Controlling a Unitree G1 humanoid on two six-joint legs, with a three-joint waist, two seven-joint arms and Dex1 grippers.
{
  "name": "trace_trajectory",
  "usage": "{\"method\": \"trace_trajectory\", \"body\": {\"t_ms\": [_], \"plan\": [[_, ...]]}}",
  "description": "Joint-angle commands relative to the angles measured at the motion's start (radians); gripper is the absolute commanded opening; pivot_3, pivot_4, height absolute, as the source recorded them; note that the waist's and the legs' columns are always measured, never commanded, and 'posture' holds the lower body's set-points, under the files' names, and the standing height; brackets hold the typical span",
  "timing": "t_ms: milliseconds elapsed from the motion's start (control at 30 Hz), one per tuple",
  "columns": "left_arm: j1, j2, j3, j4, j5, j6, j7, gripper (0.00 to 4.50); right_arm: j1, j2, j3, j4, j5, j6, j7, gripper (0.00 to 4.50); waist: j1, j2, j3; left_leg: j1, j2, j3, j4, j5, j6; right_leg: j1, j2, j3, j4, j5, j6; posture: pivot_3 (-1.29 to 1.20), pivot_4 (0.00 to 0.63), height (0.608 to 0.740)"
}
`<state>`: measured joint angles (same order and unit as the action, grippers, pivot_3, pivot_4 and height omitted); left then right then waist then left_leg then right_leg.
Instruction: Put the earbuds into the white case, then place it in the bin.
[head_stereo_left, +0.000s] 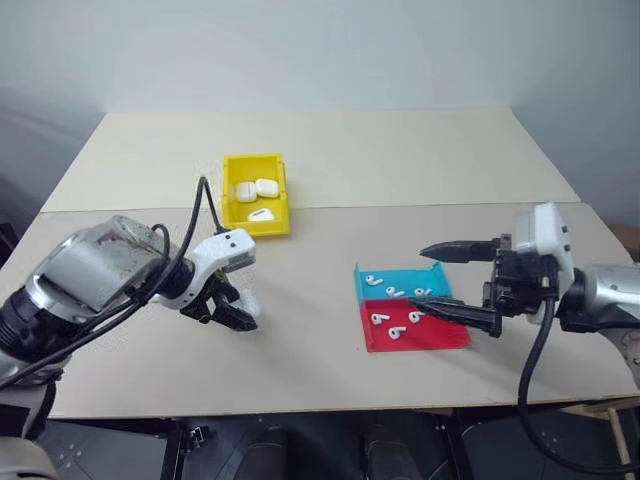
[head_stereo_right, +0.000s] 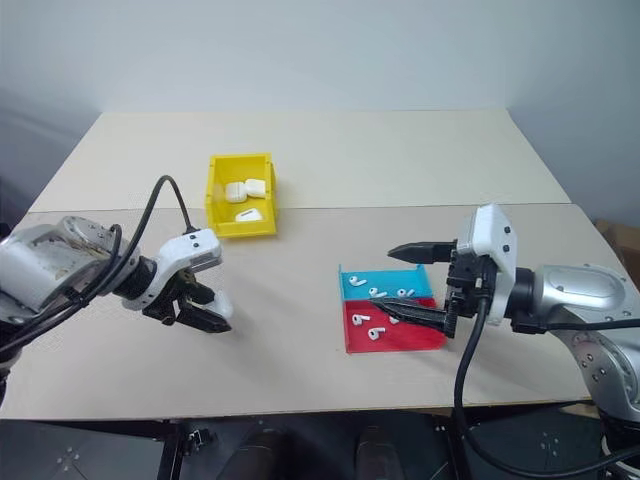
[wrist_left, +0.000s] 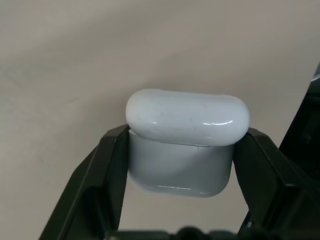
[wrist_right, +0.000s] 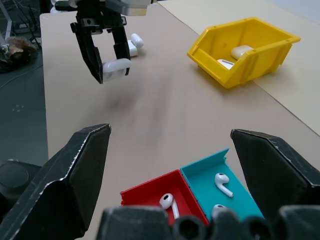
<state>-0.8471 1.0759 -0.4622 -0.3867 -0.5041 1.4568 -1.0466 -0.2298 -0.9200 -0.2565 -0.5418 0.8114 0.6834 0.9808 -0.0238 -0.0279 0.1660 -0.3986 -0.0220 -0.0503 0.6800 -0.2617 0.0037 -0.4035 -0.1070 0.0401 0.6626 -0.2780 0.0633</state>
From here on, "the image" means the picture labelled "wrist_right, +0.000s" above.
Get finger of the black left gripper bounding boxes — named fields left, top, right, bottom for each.
left=74, top=31, right=104, bottom=85
left=107, top=24, right=132, bottom=77

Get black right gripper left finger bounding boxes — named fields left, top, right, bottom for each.
left=0, top=123, right=112, bottom=240

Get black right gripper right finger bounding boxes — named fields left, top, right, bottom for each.
left=230, top=128, right=320, bottom=222

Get white earbud case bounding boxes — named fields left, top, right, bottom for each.
left=102, top=58, right=133, bottom=83
left=126, top=33, right=145, bottom=59
left=230, top=44, right=255, bottom=61

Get yellow plastic bin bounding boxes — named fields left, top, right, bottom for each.
left=186, top=16, right=302, bottom=90

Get black rounded housing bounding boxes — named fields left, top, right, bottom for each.
left=0, top=159, right=43, bottom=201

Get white earbud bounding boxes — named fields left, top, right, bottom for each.
left=159, top=192, right=181, bottom=220
left=211, top=203, right=235, bottom=218
left=214, top=172, right=235, bottom=198

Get black stand legs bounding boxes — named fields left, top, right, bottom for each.
left=13, top=4, right=42, bottom=47

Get teal plastic tray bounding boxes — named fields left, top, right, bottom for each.
left=179, top=147, right=265, bottom=222

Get black bag with brown debris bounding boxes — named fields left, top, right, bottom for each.
left=0, top=36, right=38, bottom=74

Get red plastic tray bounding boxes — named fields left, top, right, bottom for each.
left=119, top=169, right=210, bottom=227

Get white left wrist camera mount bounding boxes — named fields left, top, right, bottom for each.
left=104, top=0, right=149, bottom=17

